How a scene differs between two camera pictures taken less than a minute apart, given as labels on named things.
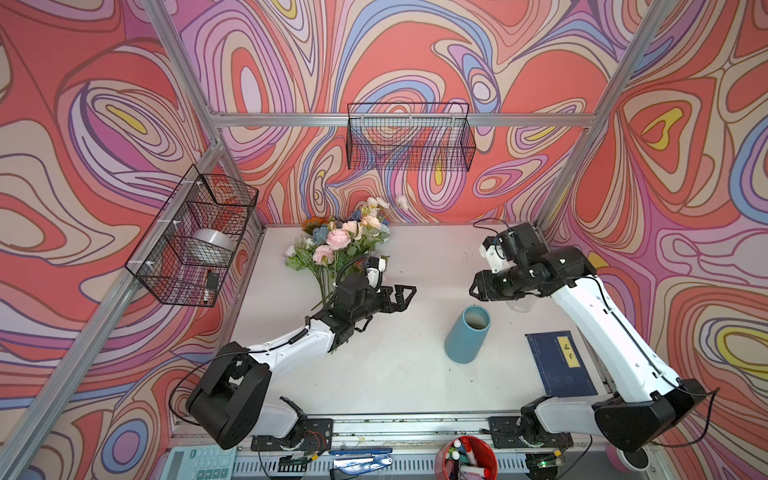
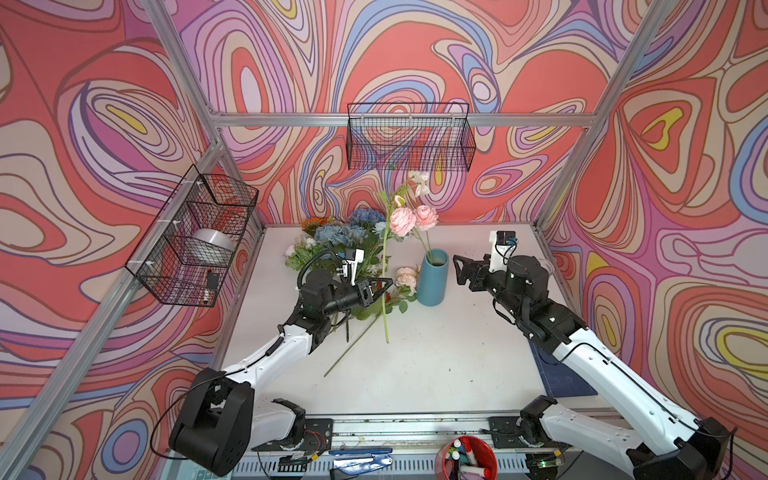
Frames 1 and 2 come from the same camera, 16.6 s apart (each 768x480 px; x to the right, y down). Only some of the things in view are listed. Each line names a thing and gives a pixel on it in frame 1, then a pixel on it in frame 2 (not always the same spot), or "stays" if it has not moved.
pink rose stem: x=326 y=256 to x=405 y=221
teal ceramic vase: x=466 y=334 to x=432 y=280
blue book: x=561 y=364 stays
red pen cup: x=466 y=458 stays
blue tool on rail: x=374 y=458 stays
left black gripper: x=382 y=297 to x=362 y=291
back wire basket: x=410 y=137 stays
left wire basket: x=187 y=250 stays
